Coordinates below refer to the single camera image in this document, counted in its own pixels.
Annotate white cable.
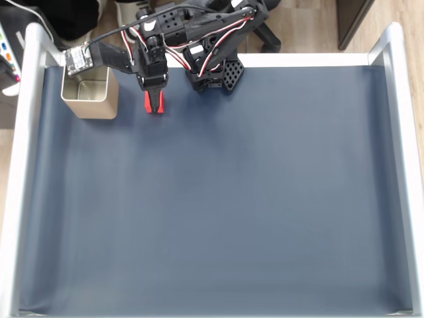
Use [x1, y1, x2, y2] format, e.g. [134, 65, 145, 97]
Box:
[19, 3, 56, 43]

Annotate black camera cable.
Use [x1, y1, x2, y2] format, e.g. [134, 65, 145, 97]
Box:
[86, 5, 219, 50]

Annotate camera circuit board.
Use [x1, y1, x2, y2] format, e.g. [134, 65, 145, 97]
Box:
[64, 46, 95, 78]

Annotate square metal container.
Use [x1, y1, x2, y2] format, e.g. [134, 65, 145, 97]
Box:
[60, 64, 119, 120]

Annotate blue-grey table mat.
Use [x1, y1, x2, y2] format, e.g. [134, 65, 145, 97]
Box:
[18, 65, 415, 315]

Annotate white device with coloured buttons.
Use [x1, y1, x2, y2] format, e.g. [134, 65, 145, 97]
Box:
[0, 23, 23, 97]

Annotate red cube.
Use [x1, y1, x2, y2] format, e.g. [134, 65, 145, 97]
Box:
[144, 91, 166, 115]

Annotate white table frame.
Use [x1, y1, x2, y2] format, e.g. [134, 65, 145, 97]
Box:
[0, 22, 424, 318]

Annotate black office chair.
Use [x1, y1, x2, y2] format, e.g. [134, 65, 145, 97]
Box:
[228, 0, 282, 54]

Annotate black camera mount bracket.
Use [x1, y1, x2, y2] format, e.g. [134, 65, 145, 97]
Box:
[87, 41, 138, 76]

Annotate dark grey case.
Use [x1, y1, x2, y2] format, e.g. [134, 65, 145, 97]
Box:
[0, 6, 54, 46]

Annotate red white black servo wire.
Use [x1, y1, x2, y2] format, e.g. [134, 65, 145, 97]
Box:
[121, 26, 149, 67]
[164, 13, 253, 76]

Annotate dark wooden cabinet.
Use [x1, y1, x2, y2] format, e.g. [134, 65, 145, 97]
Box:
[337, 0, 377, 51]

